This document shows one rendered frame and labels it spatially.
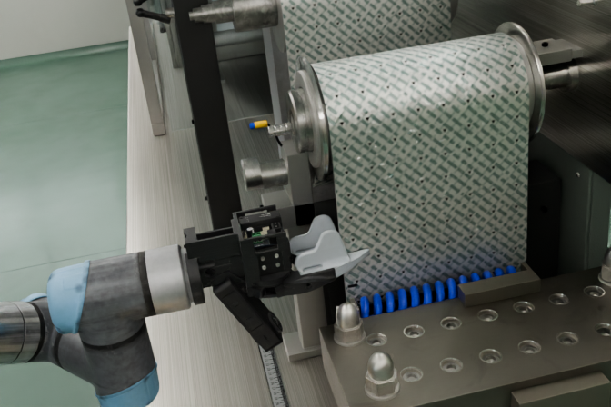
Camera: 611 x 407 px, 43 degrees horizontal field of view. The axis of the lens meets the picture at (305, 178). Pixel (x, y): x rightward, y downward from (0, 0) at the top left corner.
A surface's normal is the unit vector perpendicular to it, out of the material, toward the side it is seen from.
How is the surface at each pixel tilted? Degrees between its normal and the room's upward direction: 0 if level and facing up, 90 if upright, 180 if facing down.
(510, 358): 0
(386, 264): 90
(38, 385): 0
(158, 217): 0
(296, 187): 90
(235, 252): 90
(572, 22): 90
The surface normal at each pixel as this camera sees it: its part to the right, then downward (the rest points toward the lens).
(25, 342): 0.78, 0.26
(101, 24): 0.20, 0.40
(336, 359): -0.11, -0.90
